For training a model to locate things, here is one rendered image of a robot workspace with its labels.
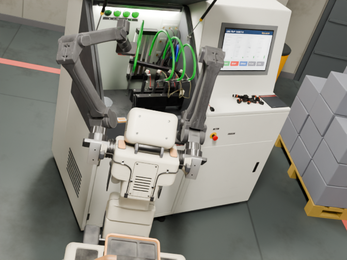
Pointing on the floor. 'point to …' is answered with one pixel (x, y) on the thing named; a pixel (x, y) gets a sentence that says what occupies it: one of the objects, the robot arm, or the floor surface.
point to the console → (197, 197)
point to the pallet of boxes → (319, 144)
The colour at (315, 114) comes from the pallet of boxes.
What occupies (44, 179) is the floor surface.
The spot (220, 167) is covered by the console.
